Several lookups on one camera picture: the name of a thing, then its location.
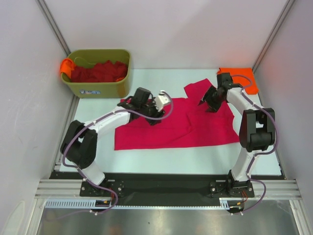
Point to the orange cloth on bin rim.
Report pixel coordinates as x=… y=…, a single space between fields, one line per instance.
x=67 y=66

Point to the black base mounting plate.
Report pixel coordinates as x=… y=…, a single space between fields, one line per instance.
x=167 y=188

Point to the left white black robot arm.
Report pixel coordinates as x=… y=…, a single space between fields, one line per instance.
x=79 y=145

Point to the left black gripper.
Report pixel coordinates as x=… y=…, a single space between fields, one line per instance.
x=156 y=113

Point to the pink t shirt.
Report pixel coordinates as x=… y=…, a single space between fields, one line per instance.
x=189 y=125

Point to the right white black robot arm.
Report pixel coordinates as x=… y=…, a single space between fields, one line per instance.
x=257 y=130

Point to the aluminium frame rail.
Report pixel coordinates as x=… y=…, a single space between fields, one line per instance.
x=55 y=188

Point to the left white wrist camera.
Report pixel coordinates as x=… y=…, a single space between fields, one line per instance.
x=161 y=100

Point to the folded orange t shirt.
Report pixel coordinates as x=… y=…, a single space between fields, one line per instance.
x=244 y=78

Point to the olive green plastic bin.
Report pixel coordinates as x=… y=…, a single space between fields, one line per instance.
x=87 y=58

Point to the slotted cable duct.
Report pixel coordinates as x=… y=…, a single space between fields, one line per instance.
x=102 y=204

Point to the dark red t shirt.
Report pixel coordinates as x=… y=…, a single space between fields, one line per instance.
x=106 y=72

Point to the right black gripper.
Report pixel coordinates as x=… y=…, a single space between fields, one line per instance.
x=213 y=107

